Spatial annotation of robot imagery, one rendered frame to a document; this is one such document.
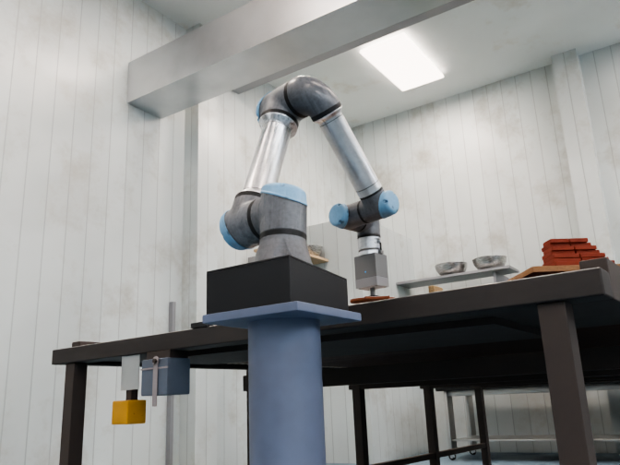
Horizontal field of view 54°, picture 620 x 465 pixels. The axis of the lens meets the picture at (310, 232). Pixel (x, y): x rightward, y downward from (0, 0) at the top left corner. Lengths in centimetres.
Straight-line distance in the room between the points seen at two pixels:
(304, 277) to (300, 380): 22
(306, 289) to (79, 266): 437
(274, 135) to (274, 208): 33
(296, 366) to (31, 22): 508
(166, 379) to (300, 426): 83
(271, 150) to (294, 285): 52
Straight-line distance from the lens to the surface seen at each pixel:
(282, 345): 136
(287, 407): 135
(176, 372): 212
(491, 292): 147
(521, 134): 867
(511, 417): 815
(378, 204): 178
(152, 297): 607
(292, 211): 146
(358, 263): 194
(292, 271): 131
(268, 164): 168
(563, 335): 142
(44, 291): 538
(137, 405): 228
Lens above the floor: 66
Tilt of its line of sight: 16 degrees up
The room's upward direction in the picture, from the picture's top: 2 degrees counter-clockwise
